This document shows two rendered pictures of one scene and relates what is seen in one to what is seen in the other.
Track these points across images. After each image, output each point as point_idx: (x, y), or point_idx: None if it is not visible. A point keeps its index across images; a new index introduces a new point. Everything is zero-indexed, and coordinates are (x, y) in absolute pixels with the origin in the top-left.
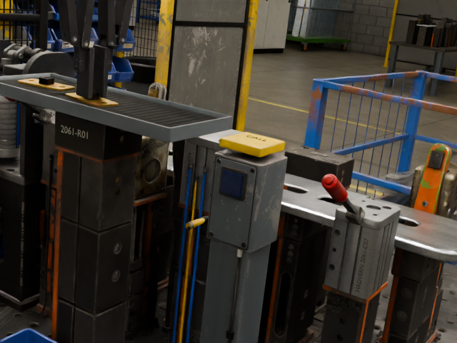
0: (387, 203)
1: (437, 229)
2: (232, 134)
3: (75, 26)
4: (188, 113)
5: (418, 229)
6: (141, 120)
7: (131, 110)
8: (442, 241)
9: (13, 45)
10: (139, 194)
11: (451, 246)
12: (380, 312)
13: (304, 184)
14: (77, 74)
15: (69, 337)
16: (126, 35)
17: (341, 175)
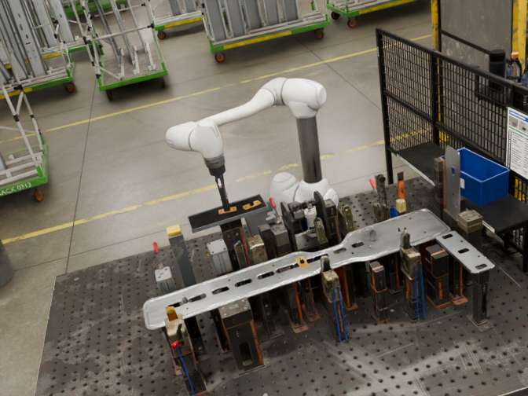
0: (185, 311)
1: (159, 311)
2: (214, 248)
3: None
4: (203, 225)
5: (163, 306)
6: (196, 213)
7: (212, 215)
8: (152, 306)
9: (311, 198)
10: (250, 257)
11: (148, 306)
12: (220, 392)
13: (220, 296)
14: (229, 202)
15: None
16: (221, 199)
17: (220, 314)
